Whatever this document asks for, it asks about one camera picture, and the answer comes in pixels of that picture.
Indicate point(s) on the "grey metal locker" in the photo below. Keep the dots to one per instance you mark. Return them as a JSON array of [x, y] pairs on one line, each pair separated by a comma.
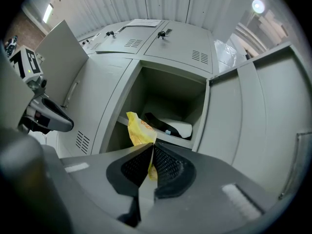
[[170, 82]]

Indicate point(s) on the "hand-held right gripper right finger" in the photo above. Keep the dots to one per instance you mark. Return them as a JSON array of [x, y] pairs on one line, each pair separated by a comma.
[[209, 191]]

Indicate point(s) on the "round lamp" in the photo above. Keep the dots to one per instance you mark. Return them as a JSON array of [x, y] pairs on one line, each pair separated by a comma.
[[258, 5]]

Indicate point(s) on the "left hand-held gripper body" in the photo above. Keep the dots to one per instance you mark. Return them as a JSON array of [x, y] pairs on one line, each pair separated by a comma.
[[28, 64]]

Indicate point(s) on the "long ceiling light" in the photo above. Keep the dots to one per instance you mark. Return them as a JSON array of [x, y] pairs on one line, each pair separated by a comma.
[[47, 13]]

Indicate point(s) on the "black locker key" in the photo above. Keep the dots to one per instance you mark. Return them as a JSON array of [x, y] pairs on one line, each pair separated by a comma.
[[109, 33], [161, 34]]

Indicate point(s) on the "yellow snack packet item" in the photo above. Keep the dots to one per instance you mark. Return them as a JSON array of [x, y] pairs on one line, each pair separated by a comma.
[[140, 131]]

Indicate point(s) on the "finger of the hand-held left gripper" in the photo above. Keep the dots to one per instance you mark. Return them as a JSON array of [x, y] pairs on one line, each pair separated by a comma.
[[57, 118]]

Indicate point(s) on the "clear plastic sheet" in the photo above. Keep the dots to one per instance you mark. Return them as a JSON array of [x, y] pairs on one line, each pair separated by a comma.
[[228, 55]]

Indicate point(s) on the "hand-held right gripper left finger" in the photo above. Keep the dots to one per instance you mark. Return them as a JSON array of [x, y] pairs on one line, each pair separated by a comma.
[[102, 179]]

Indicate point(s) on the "black and white pouch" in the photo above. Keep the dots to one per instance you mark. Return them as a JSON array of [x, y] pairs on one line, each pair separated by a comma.
[[170, 128]]

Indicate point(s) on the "white paper sheet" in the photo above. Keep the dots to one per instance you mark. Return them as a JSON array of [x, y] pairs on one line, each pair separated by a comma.
[[144, 22]]

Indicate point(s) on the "black and white device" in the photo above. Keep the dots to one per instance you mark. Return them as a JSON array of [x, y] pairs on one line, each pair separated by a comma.
[[11, 46]]

